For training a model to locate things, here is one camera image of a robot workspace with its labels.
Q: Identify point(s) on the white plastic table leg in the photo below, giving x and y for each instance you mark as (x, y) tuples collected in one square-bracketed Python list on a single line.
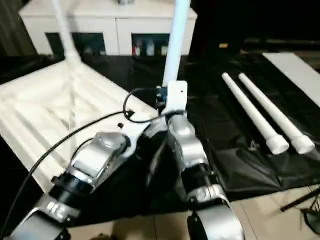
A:
[(270, 105), (247, 107), (65, 30), (176, 37)]

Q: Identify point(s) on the white plastic table top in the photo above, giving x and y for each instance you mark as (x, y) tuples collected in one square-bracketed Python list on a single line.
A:
[(50, 100)]

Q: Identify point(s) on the black work mat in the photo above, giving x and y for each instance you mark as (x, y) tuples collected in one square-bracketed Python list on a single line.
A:
[(225, 125)]

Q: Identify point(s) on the small tan box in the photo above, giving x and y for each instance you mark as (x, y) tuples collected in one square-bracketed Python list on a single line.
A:
[(223, 45)]

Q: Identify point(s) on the white cabinet with openings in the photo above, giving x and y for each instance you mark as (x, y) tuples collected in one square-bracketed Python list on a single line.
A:
[(112, 27)]

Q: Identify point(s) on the small shiny metal ornament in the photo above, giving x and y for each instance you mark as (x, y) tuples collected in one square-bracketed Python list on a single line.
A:
[(125, 1)]

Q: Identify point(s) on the flat white board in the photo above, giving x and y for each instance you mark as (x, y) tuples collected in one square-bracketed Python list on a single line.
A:
[(297, 70)]

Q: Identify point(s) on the grey curtain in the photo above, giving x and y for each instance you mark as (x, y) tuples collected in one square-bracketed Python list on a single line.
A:
[(15, 37)]

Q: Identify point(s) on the black folding stand leg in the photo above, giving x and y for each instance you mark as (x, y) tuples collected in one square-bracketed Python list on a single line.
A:
[(300, 200)]

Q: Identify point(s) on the black router with antennas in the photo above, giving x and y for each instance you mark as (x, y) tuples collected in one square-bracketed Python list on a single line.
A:
[(313, 220)]

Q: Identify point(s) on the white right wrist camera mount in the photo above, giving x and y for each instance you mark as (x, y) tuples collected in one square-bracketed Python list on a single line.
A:
[(177, 95)]

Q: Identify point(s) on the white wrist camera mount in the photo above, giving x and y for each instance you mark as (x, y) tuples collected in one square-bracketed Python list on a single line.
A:
[(177, 95), (135, 127)]

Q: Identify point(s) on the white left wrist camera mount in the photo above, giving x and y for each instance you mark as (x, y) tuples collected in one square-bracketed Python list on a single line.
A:
[(135, 127)]

